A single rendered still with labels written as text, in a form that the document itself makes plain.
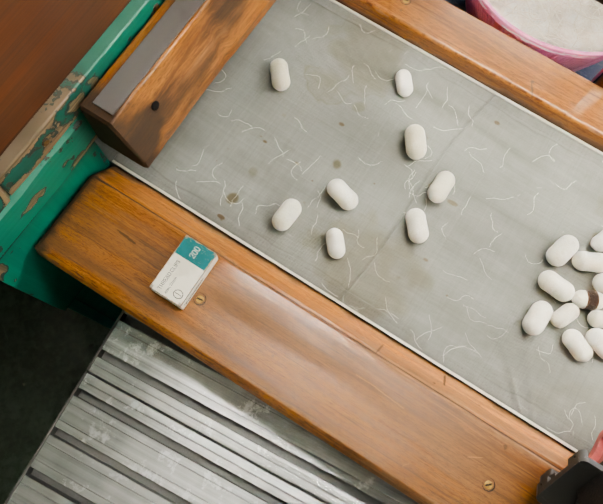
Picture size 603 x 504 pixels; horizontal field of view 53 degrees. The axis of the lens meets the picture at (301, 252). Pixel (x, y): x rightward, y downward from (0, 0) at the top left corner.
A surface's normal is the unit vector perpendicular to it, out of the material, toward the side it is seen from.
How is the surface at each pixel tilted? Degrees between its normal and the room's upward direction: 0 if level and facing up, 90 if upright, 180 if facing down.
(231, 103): 0
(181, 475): 0
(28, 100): 90
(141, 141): 66
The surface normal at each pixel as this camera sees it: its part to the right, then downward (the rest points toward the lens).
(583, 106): 0.04, -0.25
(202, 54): 0.80, 0.39
